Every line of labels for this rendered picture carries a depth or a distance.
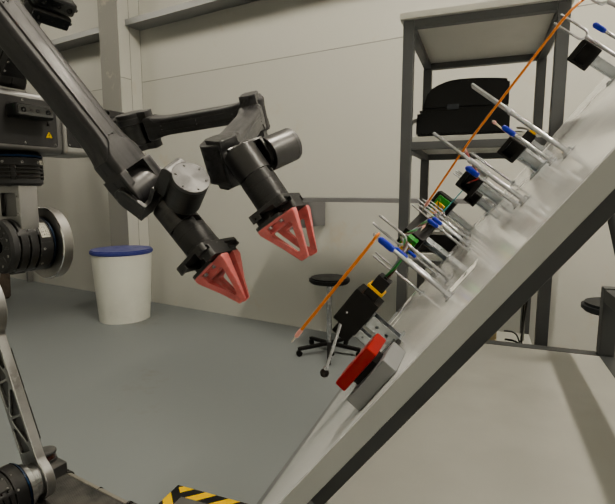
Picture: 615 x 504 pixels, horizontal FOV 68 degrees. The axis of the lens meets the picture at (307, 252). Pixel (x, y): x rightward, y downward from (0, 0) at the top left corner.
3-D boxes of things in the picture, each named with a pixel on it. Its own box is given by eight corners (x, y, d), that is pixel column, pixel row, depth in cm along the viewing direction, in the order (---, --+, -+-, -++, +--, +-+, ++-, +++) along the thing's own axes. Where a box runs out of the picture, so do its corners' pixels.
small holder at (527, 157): (555, 148, 80) (521, 124, 82) (550, 159, 73) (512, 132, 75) (536, 169, 83) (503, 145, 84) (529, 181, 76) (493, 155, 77)
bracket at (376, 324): (394, 343, 67) (368, 320, 68) (405, 331, 66) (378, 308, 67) (388, 353, 62) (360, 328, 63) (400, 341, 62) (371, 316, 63)
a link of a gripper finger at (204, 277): (271, 281, 75) (235, 238, 76) (249, 290, 68) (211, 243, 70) (244, 306, 77) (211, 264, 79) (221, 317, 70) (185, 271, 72)
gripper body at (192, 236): (242, 244, 77) (215, 211, 78) (207, 251, 67) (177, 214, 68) (218, 269, 79) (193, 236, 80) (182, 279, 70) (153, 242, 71)
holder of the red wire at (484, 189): (512, 186, 116) (477, 160, 118) (506, 196, 105) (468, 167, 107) (498, 201, 119) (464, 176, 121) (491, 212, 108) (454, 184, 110)
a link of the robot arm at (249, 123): (250, 137, 117) (239, 93, 112) (272, 133, 116) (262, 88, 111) (209, 198, 79) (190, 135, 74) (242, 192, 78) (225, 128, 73)
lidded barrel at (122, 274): (168, 314, 476) (165, 247, 467) (118, 329, 425) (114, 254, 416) (130, 307, 505) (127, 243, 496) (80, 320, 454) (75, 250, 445)
